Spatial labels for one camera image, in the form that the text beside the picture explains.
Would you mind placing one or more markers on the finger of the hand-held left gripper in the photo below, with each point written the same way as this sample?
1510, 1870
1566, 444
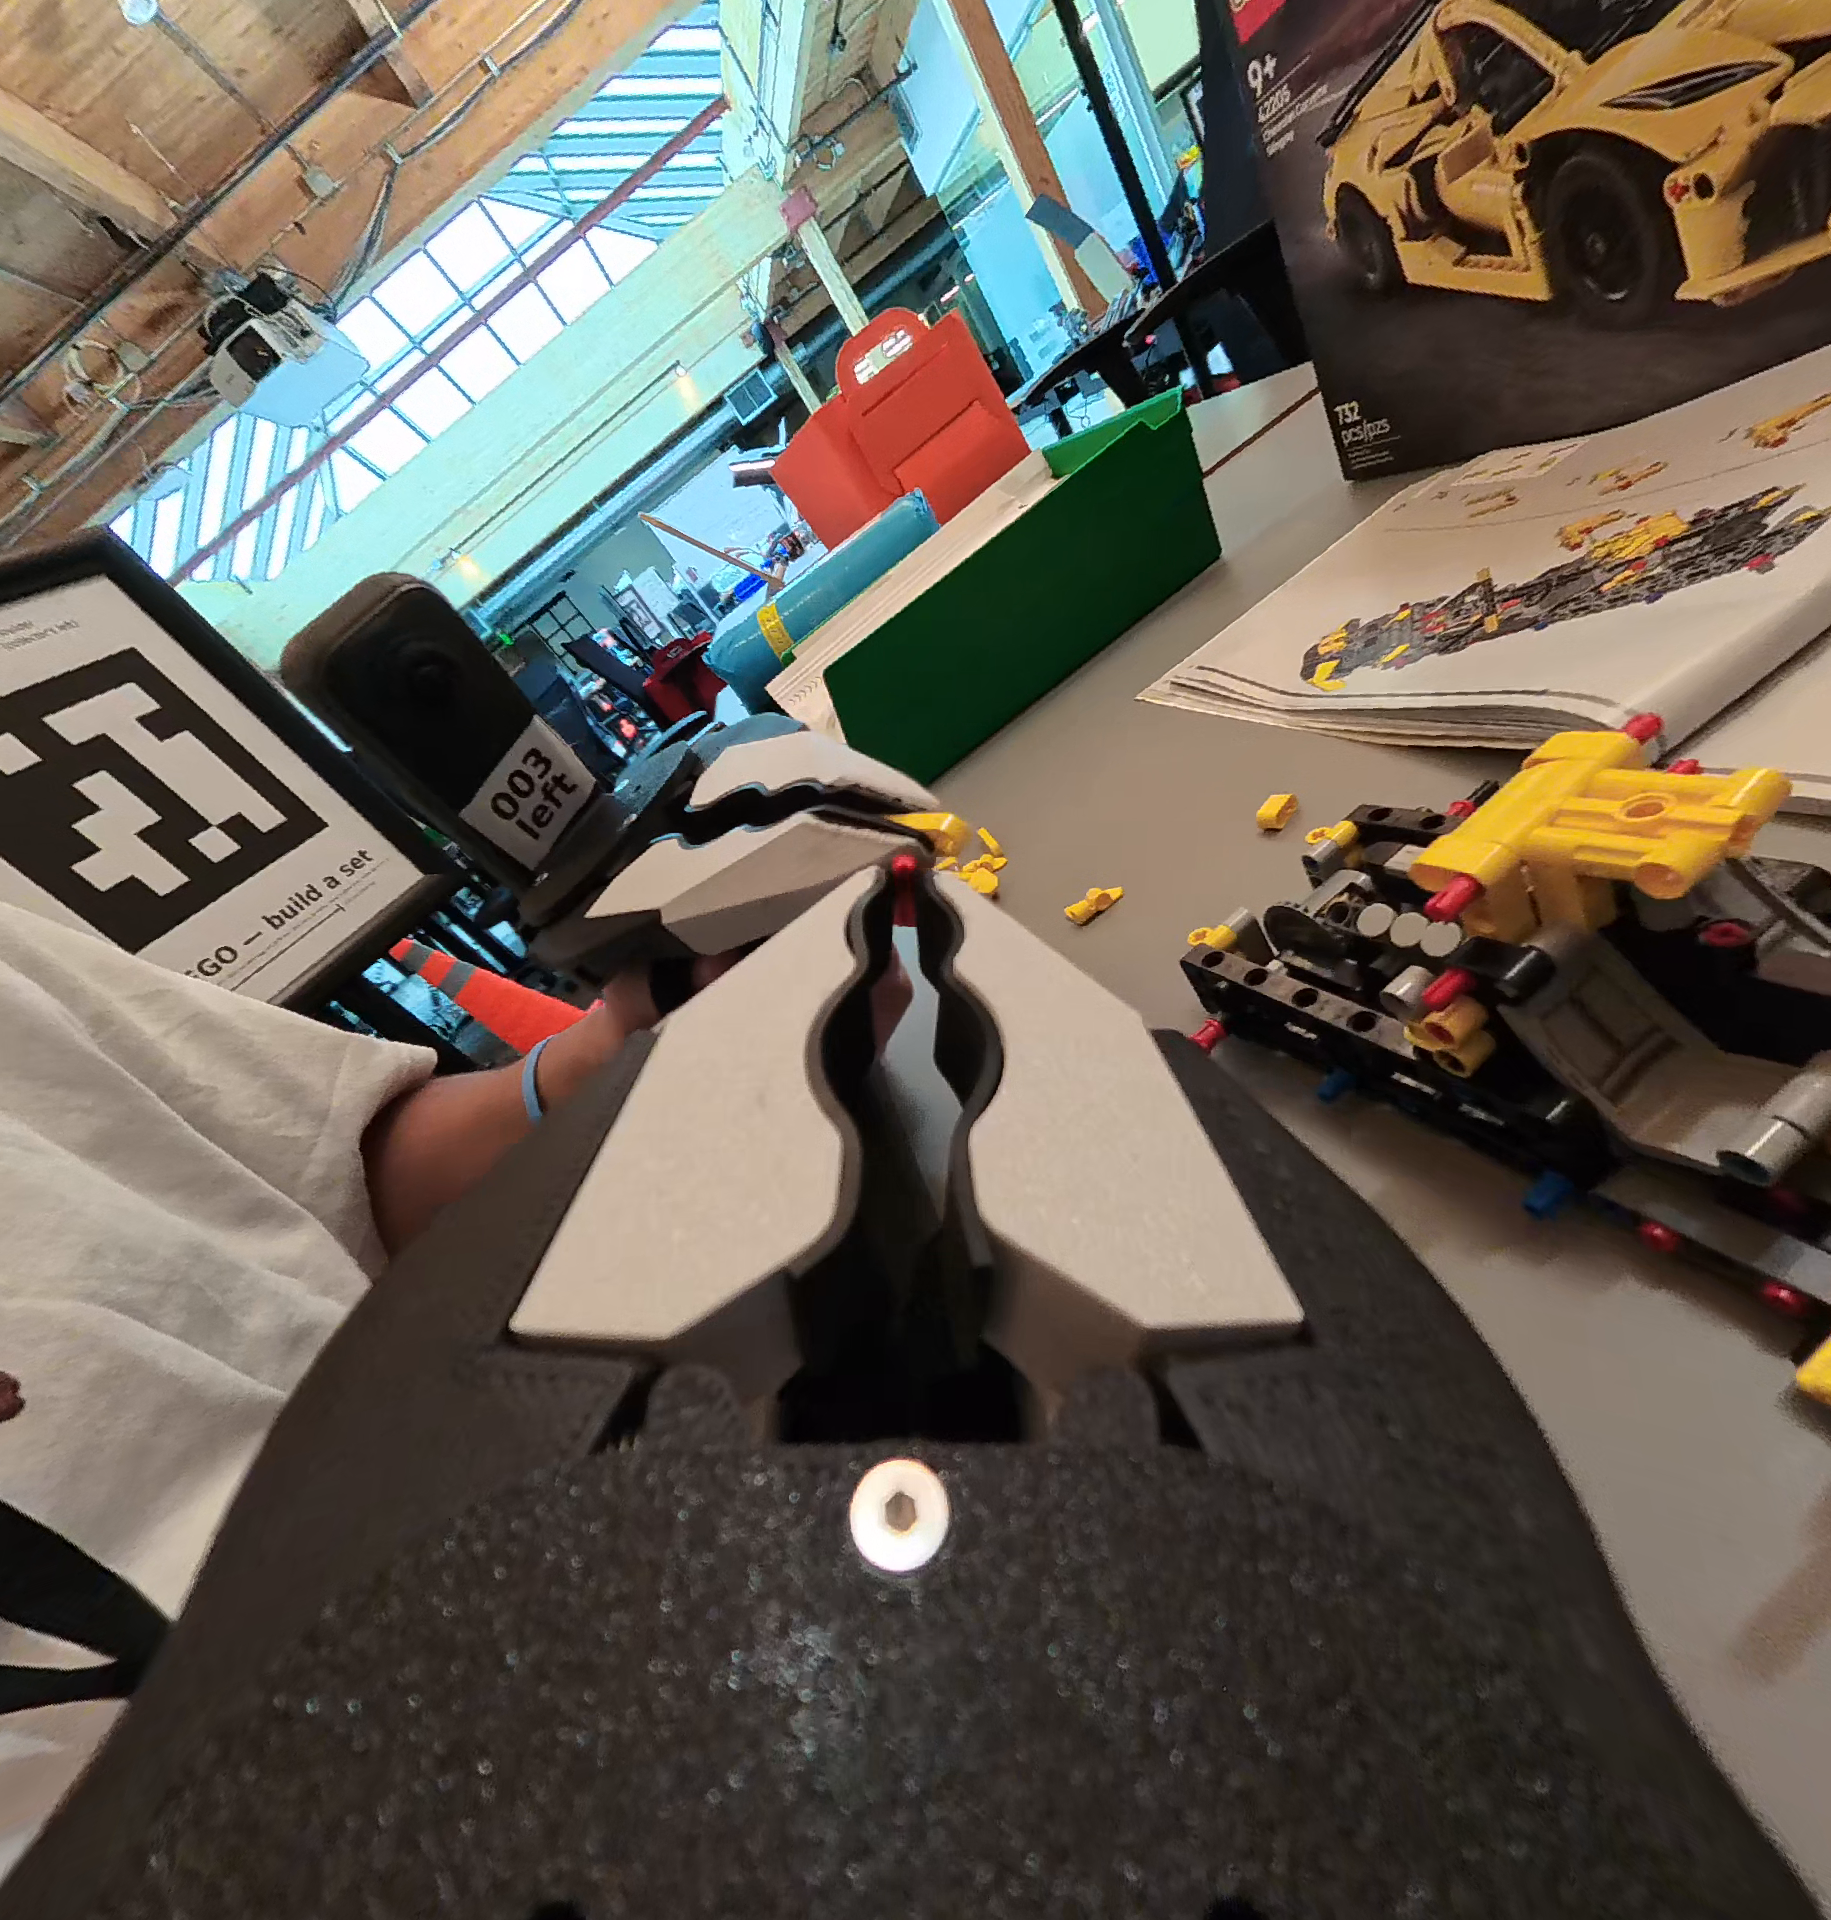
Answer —
735, 894
794, 765

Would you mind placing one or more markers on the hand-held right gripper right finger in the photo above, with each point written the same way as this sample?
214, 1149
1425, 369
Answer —
1124, 1184

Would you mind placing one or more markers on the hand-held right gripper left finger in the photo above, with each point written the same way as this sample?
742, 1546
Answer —
676, 1184

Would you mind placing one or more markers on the red lego pin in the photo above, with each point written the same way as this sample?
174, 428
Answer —
907, 885

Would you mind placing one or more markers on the yellow black lego car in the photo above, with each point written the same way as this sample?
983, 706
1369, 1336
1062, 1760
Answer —
1574, 811

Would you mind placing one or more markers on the yellow angled lego connector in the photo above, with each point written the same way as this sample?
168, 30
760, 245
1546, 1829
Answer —
1096, 905

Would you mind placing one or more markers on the lego instruction booklet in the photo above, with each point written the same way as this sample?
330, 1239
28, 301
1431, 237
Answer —
1605, 660

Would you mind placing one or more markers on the black lego set box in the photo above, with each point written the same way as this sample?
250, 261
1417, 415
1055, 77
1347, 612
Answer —
1530, 345

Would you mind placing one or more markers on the person's left hand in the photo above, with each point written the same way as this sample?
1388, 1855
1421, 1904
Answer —
735, 970

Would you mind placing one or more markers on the blue wrapped roll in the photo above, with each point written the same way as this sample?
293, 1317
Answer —
826, 600

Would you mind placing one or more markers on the white paper stack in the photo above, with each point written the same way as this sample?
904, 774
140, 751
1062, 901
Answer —
916, 572

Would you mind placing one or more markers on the orange traffic cone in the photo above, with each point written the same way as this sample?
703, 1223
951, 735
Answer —
512, 1013

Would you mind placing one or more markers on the green storage bin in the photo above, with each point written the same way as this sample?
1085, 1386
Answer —
1037, 647

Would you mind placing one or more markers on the orange felt bag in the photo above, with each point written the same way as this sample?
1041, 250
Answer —
916, 435

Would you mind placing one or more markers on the ceiling mounted device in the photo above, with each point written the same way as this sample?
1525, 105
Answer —
263, 340

